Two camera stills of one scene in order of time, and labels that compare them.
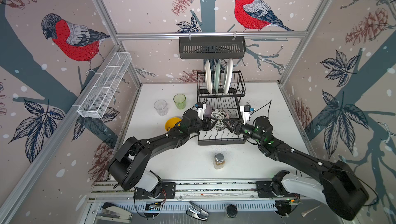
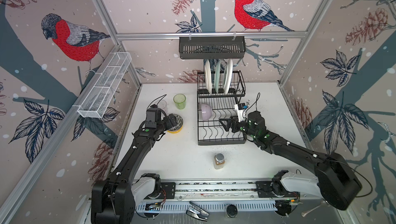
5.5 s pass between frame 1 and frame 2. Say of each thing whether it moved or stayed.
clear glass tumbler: stayed
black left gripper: moved
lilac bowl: stayed
